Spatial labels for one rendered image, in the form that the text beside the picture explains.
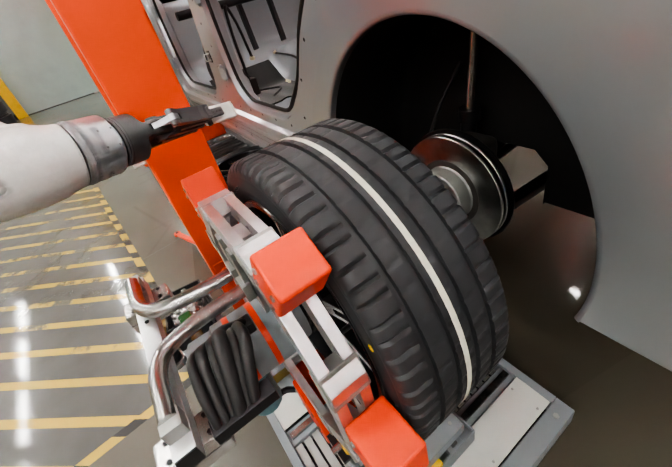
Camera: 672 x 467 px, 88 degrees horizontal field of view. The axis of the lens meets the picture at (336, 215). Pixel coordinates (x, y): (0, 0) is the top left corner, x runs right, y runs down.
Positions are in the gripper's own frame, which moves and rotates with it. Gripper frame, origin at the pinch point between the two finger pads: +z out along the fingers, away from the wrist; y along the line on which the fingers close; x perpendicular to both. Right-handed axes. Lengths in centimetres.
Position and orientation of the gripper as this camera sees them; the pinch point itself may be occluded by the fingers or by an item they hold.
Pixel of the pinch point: (218, 113)
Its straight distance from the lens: 72.7
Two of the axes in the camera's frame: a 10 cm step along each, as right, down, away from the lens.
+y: 7.2, -2.1, -6.6
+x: -4.4, -8.7, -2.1
